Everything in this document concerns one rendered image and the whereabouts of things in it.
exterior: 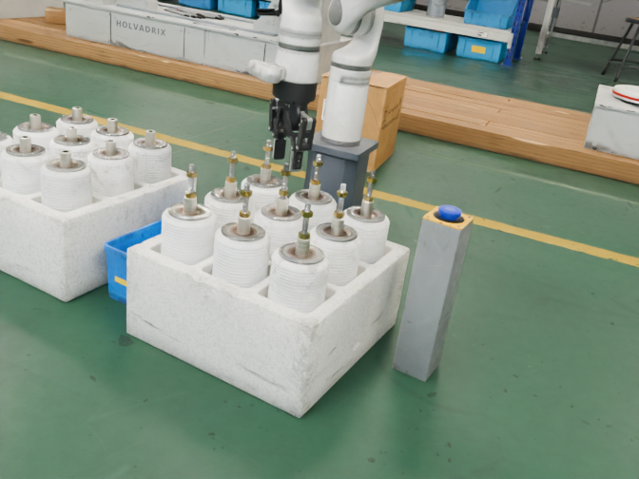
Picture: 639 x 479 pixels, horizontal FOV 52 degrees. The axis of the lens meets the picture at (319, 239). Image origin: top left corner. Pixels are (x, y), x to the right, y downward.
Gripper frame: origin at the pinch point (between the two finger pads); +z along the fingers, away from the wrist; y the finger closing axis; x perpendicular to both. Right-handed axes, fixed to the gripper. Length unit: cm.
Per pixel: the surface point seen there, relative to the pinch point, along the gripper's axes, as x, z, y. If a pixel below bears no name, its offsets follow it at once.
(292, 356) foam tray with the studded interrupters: 7.8, 24.7, -24.3
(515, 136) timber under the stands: -154, 28, 93
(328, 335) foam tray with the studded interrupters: 1.1, 22.6, -23.5
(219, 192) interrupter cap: 7.8, 10.6, 11.6
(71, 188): 32.5, 13.9, 26.2
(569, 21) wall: -640, 17, 509
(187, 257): 17.7, 17.4, -0.5
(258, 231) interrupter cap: 7.6, 10.5, -7.0
